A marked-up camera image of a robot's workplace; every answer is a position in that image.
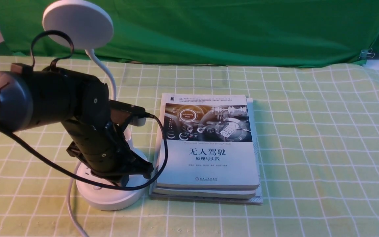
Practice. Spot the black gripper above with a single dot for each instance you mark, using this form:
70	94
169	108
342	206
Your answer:
104	151

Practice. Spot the white desk lamp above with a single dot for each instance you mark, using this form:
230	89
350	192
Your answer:
89	27

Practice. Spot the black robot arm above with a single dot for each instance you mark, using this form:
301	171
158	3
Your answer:
80	102

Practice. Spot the top autonomous driving book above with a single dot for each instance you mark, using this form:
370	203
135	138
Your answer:
209	144

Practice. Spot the bottom book in stack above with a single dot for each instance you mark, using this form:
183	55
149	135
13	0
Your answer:
256	200

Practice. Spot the green backdrop cloth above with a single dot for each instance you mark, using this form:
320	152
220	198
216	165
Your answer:
302	33

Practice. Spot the green checkered tablecloth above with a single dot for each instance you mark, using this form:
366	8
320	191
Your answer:
318	132

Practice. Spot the metal binder clip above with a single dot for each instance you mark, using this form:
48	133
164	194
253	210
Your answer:
366	54

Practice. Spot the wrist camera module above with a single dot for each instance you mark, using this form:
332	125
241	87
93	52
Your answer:
125	114

